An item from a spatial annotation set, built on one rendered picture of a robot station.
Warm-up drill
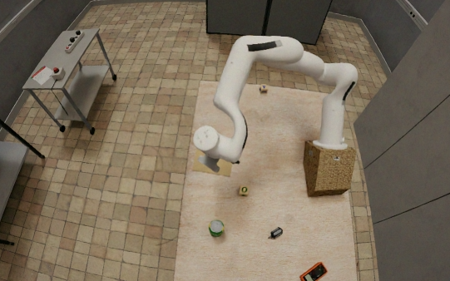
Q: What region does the tan flat mat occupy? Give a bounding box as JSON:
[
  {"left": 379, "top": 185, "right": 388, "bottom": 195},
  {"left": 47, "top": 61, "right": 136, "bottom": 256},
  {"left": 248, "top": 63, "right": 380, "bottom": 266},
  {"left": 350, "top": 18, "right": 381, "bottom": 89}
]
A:
[{"left": 192, "top": 149, "right": 232, "bottom": 176}]

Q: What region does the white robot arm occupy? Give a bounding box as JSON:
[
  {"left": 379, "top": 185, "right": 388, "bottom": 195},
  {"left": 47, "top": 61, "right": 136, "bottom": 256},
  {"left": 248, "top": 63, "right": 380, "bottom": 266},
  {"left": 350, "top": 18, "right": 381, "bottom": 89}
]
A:
[{"left": 193, "top": 36, "right": 358, "bottom": 173}]

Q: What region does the green and yellow striped drink can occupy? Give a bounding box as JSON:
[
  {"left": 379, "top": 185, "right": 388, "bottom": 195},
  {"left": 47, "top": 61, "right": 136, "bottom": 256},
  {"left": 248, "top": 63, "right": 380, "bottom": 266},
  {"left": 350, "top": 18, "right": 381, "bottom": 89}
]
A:
[{"left": 209, "top": 219, "right": 224, "bottom": 237}]

